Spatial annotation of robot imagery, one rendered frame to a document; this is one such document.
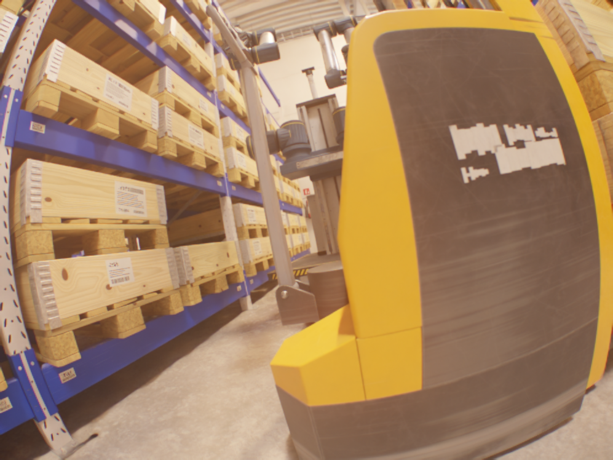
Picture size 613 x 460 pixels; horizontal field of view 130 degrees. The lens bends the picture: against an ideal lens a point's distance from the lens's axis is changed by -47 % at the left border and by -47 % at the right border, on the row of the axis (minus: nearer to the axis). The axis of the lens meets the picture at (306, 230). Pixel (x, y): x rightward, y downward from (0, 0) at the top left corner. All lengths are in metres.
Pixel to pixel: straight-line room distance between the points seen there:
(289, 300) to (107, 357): 0.80
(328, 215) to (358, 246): 1.90
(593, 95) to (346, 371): 0.78
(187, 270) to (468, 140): 1.46
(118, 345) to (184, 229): 1.77
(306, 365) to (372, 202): 0.25
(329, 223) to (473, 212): 1.92
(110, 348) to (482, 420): 1.21
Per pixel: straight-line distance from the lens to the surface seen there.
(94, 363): 1.18
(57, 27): 2.26
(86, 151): 1.32
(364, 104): 0.40
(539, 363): 0.55
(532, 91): 0.54
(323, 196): 2.27
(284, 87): 7.46
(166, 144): 1.73
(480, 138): 0.43
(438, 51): 0.48
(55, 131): 1.26
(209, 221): 2.63
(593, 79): 0.77
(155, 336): 1.42
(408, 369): 0.43
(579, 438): 0.75
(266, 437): 0.84
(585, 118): 0.72
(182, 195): 2.85
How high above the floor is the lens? 0.54
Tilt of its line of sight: 1 degrees up
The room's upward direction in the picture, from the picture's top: 11 degrees counter-clockwise
